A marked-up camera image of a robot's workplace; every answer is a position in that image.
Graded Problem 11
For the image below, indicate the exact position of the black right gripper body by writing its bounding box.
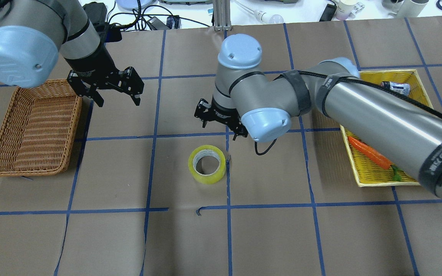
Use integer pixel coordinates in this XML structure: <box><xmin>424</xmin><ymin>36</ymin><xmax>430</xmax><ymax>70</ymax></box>
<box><xmin>194</xmin><ymin>99</ymin><xmax>248</xmax><ymax>135</ymax></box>

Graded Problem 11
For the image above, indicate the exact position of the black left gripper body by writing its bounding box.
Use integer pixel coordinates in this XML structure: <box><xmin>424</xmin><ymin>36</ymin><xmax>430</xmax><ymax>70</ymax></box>
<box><xmin>67</xmin><ymin>66</ymin><xmax>144</xmax><ymax>96</ymax></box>

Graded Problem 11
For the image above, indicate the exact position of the yellow clear tape roll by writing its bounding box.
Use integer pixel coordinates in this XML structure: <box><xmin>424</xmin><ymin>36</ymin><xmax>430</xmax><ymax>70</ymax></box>
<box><xmin>187</xmin><ymin>145</ymin><xmax>226</xmax><ymax>185</ymax></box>

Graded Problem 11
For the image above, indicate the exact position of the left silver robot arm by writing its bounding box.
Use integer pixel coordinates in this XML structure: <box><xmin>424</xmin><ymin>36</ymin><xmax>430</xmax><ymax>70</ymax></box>
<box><xmin>0</xmin><ymin>0</ymin><xmax>144</xmax><ymax>107</ymax></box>

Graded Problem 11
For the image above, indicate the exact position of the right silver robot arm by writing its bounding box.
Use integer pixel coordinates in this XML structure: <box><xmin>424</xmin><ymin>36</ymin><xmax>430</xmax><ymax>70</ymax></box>
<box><xmin>194</xmin><ymin>34</ymin><xmax>442</xmax><ymax>199</ymax></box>

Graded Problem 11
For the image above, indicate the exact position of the brown wicker basket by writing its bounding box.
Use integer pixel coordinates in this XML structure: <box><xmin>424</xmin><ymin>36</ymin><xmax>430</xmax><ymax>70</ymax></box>
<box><xmin>0</xmin><ymin>79</ymin><xmax>82</xmax><ymax>177</ymax></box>

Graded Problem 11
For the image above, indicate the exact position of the blue plastic plate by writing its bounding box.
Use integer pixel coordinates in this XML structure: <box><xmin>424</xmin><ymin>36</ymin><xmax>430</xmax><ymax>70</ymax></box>
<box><xmin>115</xmin><ymin>0</ymin><xmax>155</xmax><ymax>11</ymax></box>

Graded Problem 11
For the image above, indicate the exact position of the light bulb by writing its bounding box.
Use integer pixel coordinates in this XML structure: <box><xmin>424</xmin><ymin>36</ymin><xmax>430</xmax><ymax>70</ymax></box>
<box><xmin>253</xmin><ymin>10</ymin><xmax>285</xmax><ymax>24</ymax></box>

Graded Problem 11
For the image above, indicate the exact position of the yellow woven basket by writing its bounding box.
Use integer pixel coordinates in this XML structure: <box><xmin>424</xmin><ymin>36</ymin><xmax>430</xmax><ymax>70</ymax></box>
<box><xmin>340</xmin><ymin>69</ymin><xmax>432</xmax><ymax>187</ymax></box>

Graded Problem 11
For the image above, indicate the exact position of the orange toy carrot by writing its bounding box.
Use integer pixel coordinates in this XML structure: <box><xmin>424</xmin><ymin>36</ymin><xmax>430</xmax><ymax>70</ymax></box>
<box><xmin>347</xmin><ymin>136</ymin><xmax>402</xmax><ymax>182</ymax></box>

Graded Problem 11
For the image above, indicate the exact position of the aluminium frame post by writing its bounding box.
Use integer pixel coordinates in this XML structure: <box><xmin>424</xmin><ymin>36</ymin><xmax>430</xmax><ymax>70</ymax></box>
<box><xmin>212</xmin><ymin>0</ymin><xmax>232</xmax><ymax>31</ymax></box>

